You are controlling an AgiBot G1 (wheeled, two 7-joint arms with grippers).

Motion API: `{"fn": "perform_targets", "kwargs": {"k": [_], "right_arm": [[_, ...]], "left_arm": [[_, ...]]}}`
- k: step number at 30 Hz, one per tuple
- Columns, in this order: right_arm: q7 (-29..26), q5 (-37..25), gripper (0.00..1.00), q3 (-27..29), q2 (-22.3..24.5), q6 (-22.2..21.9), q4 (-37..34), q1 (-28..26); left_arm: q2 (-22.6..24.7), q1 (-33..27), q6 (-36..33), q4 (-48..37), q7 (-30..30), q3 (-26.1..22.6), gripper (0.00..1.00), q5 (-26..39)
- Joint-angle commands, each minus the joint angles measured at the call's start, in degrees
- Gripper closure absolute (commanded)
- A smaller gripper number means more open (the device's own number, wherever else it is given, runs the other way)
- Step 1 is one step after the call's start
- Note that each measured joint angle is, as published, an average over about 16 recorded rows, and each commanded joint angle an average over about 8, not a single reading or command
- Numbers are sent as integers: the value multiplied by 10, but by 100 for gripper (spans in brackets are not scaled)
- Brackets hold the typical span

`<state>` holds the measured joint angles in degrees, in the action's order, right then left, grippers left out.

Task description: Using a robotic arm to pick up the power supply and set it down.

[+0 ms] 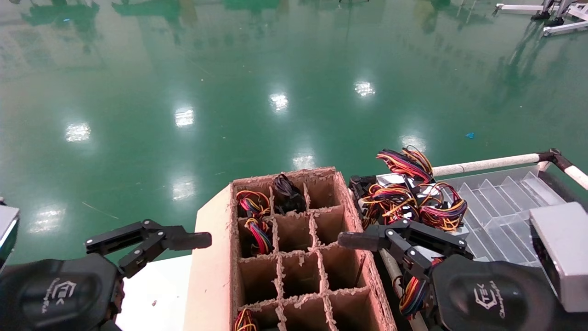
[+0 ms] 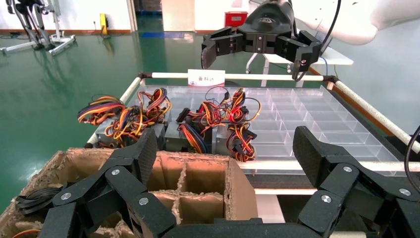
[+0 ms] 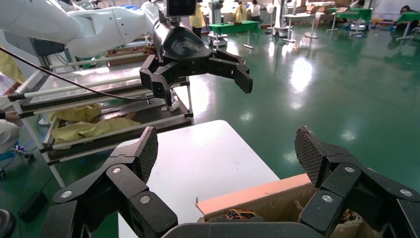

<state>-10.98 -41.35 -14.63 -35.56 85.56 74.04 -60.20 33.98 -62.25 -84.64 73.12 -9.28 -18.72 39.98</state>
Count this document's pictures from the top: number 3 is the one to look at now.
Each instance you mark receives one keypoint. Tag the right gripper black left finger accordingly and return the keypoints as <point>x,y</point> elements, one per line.
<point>131,164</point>

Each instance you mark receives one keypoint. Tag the low white robot base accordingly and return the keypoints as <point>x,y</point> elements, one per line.
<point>356,26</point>

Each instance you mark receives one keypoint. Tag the black block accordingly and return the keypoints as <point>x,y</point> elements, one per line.
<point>32,207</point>

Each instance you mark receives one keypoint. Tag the seated dark haired person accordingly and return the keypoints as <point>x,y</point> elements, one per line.
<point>404,8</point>

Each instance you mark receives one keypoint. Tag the white wheeled robot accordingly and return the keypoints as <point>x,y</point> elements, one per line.
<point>280,31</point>
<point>216,39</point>

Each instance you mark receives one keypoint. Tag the grey equipment box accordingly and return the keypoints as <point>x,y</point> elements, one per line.
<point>46,49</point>

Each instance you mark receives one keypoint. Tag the person in white shirt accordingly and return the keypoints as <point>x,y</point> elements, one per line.
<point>255,11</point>

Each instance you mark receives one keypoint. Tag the brown divided cardboard box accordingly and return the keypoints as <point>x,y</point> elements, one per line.
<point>256,193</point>

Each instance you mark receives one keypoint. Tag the person in white trousers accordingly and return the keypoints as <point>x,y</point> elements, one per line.
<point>8,134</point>

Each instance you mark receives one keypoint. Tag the cardboard box with brown parts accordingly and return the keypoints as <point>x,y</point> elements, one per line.
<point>124,58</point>

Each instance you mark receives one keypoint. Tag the green covered table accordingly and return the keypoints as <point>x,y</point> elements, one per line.
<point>233,27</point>
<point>354,13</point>
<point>410,16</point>

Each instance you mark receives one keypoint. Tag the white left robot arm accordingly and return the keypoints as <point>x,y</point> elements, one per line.
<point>98,23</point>

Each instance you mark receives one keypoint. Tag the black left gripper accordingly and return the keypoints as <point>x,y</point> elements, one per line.
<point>180,46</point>

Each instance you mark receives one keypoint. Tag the large yellow cloth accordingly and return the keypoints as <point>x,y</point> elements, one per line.
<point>92,129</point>

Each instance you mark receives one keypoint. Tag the small yellow cloth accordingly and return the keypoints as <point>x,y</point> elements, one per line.
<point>78,113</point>

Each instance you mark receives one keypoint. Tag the black round object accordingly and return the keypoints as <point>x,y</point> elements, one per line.
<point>6,225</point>

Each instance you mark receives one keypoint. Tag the white pipe rack cart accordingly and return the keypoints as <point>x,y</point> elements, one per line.
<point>157,113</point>

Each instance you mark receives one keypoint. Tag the white work table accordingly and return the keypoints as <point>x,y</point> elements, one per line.
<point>297,15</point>

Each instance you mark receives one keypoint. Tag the person in yellow coat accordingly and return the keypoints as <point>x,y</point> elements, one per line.
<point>197,19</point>
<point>241,13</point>

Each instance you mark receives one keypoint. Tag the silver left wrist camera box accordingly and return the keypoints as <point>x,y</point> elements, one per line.
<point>180,7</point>

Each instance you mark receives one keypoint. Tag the yellow hanging garment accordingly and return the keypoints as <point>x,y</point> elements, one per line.
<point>10,67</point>

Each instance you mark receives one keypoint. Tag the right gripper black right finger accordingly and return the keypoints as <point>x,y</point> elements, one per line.
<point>328,164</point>

